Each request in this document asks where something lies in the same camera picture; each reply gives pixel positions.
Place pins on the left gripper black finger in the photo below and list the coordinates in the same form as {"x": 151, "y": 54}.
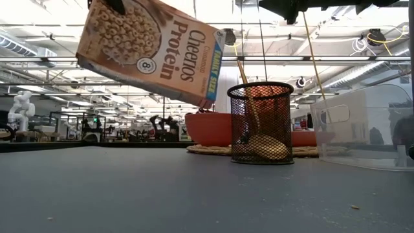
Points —
{"x": 115, "y": 4}

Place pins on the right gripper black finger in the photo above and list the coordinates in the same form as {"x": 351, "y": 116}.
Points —
{"x": 286, "y": 9}
{"x": 362, "y": 4}

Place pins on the thin wooden stick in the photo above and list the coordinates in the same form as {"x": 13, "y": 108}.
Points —
{"x": 314, "y": 55}

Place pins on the orange Cheerios Protein cereal box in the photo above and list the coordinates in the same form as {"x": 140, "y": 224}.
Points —
{"x": 155, "y": 55}

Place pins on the wooden spoon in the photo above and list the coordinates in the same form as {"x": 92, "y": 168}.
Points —
{"x": 243, "y": 72}

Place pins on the black background robot arm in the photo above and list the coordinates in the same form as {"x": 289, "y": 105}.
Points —
{"x": 163, "y": 124}

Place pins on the red translucent plastic cup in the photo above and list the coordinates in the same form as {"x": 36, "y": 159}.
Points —
{"x": 275, "y": 110}

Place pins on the clear plastic container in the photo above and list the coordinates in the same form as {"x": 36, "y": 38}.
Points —
{"x": 362, "y": 129}

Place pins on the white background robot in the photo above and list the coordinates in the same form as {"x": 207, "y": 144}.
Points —
{"x": 21, "y": 110}

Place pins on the black mesh utensil cup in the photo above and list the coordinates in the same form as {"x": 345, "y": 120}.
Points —
{"x": 236, "y": 129}

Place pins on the red bowl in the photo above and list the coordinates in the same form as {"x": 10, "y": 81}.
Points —
{"x": 207, "y": 129}

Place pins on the black aluminium rig frame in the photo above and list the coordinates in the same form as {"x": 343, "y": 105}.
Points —
{"x": 64, "y": 147}

